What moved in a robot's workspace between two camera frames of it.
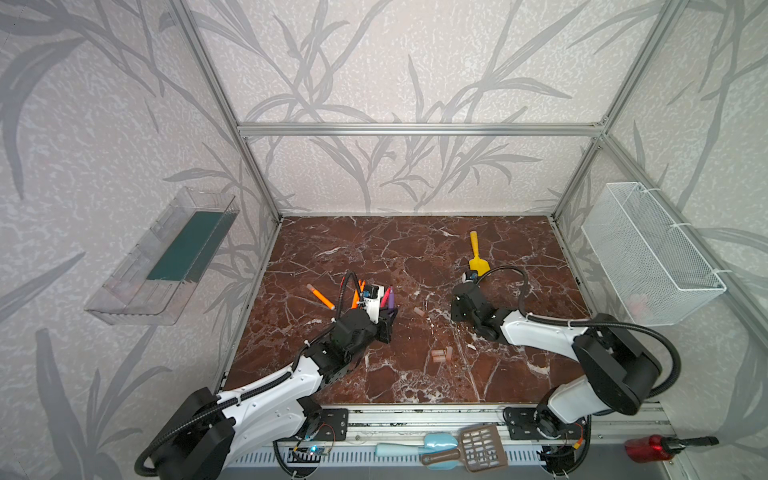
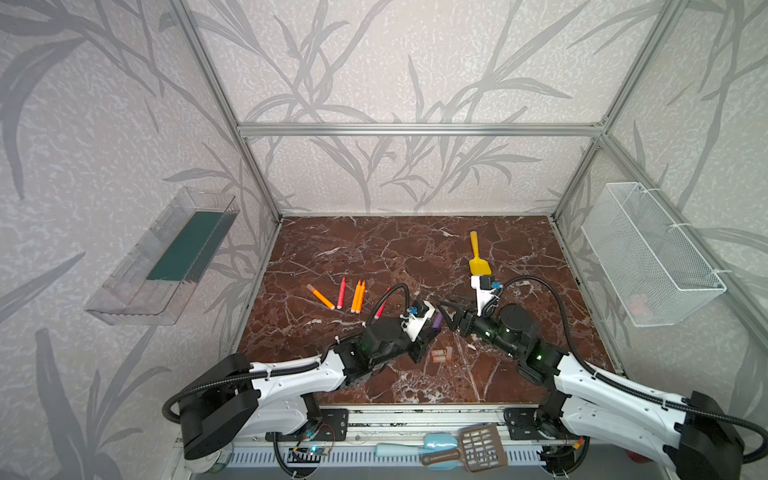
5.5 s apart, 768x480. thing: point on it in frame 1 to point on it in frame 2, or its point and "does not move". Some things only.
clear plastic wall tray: (150, 281) does not move
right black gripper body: (463, 297) to (466, 322)
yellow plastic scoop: (477, 264) does not move
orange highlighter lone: (317, 294) does not move
